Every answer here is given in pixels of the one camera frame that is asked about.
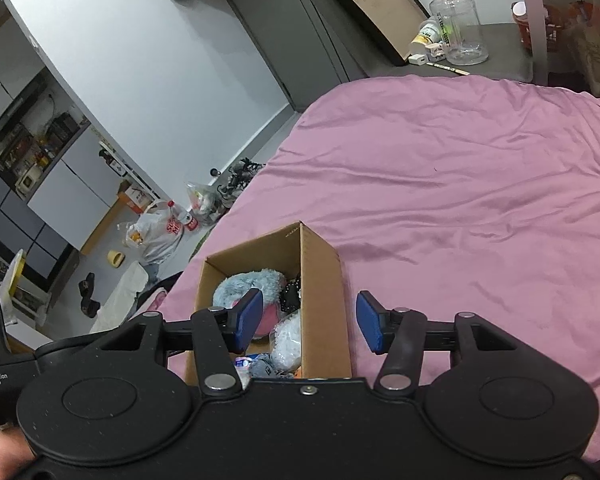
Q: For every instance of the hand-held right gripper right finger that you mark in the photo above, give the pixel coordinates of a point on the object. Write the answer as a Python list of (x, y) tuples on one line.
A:
[(370, 325)]

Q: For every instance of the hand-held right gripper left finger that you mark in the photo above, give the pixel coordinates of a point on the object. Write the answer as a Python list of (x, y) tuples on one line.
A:
[(247, 321)]

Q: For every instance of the purple printed packet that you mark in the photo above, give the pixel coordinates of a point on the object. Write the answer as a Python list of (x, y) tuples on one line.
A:
[(241, 362)]

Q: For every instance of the black heart plush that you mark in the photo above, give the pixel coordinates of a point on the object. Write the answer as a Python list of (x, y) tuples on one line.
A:
[(290, 295)]

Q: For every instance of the person's left hand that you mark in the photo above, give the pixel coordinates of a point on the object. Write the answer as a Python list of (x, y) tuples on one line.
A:
[(2, 452)]

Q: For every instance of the blue pink plush toy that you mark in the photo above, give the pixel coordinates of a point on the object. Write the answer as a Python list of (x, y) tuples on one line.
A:
[(260, 280)]

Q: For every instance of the green leaf rug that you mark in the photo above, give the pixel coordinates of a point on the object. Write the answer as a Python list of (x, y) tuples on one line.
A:
[(202, 246)]

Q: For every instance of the black clothing pile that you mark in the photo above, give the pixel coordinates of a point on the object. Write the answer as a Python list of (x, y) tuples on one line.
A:
[(167, 282)]

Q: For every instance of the pink printed pillow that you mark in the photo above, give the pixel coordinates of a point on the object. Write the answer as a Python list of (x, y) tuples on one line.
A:
[(154, 301)]

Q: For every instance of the black sandal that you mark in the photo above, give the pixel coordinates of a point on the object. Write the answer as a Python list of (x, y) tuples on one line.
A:
[(90, 307), (86, 284)]

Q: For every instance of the red label water bottle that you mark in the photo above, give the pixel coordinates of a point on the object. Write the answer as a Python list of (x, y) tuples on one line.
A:
[(185, 217)]

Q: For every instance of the clear plastic bag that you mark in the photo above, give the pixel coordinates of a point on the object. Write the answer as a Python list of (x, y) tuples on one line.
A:
[(205, 202)]

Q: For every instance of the white red plastic bag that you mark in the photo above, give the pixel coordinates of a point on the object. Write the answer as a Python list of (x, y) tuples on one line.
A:
[(155, 235)]

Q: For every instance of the grey white sneaker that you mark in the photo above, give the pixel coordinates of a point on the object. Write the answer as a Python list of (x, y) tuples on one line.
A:
[(230, 192), (247, 170)]

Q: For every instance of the white cloth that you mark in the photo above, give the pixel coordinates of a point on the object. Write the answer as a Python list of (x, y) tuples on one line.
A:
[(120, 295)]

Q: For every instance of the pink bed sheet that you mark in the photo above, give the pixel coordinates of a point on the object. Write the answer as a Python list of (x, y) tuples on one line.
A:
[(455, 185)]

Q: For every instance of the orange white cardboard box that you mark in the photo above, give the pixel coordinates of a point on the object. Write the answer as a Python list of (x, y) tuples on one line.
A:
[(136, 197)]

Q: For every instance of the white grey cabinet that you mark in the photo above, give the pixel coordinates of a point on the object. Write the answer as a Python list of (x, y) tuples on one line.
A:
[(70, 200)]

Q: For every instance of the shelf of kitchen jars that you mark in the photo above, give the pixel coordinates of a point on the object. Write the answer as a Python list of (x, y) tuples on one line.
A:
[(30, 145)]

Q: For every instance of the white rack with bottles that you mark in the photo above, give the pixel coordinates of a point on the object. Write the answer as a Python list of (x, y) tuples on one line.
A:
[(115, 160)]

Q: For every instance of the thin wooden stick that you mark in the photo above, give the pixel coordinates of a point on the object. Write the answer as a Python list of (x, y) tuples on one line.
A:
[(447, 68)]

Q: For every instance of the white charger box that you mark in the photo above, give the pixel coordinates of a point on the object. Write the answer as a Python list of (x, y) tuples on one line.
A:
[(416, 59)]

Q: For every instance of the dark grey door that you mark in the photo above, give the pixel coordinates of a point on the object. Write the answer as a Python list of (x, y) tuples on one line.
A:
[(290, 35)]

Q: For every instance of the green white bottle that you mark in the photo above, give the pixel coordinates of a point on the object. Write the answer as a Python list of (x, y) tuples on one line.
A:
[(430, 31)]

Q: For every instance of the clear large water jug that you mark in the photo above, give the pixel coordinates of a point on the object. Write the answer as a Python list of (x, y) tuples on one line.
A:
[(457, 25)]

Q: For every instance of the grey white desk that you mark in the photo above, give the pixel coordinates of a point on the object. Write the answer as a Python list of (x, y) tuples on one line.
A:
[(535, 10)]

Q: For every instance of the brown paper bag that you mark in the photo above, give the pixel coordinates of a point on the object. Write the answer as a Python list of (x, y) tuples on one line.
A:
[(595, 45)]

